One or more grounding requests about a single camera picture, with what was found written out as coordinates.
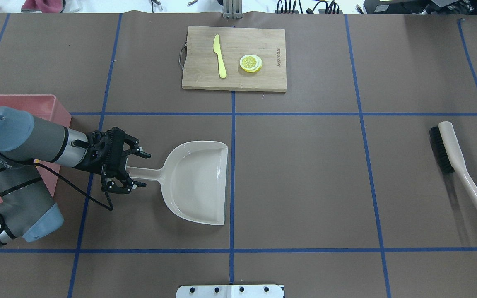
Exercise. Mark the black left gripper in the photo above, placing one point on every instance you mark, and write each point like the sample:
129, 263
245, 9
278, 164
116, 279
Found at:
97, 163

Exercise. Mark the beige plastic dustpan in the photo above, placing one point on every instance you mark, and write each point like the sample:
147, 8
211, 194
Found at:
192, 180

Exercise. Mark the beige hand brush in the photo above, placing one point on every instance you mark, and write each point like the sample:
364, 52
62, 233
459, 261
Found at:
450, 158

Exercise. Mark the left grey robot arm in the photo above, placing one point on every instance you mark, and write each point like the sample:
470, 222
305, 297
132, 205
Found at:
28, 209

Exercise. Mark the pink plastic bin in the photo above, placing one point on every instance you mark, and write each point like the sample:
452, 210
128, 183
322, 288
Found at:
17, 114

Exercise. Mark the bamboo cutting board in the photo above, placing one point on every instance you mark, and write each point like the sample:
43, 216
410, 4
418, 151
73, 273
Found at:
200, 68

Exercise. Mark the yellow plastic toy knife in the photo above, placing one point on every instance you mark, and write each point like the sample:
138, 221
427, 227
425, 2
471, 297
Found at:
220, 61

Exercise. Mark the toy lemon slice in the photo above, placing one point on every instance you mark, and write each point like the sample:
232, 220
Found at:
251, 63

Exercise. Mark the pink cloth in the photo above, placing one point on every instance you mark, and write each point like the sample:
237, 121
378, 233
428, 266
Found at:
44, 6

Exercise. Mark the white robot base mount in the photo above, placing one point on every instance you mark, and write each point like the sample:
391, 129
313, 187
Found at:
231, 291

